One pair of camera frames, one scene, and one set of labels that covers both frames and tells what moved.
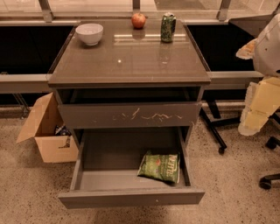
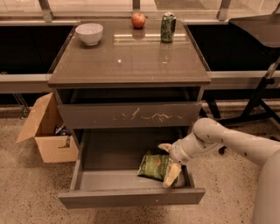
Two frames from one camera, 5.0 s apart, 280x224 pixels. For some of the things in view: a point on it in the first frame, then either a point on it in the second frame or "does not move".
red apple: x=138 y=20 does not move
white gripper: x=269 y=52 → x=178 y=152
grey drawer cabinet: x=132 y=101 does not move
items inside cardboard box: x=63 y=130 does not move
